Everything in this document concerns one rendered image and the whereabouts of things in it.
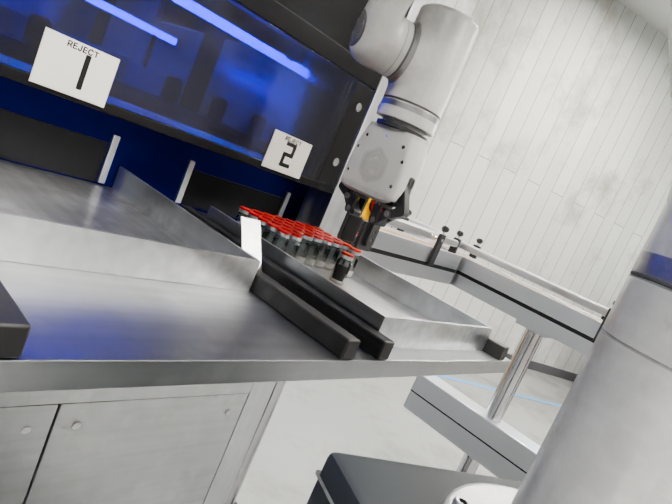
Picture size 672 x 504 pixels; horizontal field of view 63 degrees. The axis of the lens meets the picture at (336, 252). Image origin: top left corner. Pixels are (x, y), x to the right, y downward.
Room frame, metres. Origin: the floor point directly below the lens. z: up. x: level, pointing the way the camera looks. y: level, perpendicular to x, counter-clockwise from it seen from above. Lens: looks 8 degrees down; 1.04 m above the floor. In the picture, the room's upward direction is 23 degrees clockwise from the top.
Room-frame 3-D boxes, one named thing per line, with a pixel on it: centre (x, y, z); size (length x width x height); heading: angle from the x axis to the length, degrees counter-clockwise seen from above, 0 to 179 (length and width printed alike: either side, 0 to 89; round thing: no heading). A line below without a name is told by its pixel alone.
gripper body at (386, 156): (0.78, -0.02, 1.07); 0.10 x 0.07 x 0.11; 50
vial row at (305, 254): (0.81, 0.04, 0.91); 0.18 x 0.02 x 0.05; 140
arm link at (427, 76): (0.78, -0.01, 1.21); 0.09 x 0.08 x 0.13; 112
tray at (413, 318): (0.76, -0.03, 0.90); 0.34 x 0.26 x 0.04; 50
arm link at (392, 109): (0.78, -0.02, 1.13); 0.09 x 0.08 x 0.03; 50
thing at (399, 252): (1.41, -0.08, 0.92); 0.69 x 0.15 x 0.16; 140
